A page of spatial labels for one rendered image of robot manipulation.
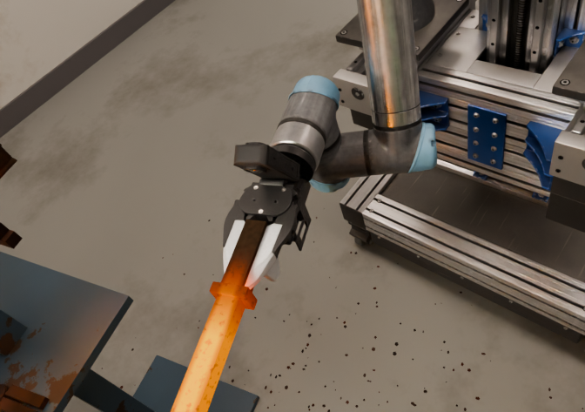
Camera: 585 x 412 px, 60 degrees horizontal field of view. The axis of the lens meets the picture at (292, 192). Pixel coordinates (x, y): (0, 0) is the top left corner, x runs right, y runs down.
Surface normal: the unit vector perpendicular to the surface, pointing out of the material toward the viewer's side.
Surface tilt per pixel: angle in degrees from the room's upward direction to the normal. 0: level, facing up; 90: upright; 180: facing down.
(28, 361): 0
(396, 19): 69
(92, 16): 90
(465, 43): 0
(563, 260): 0
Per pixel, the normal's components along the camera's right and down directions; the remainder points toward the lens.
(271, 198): -0.26, -0.62
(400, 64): 0.23, 0.38
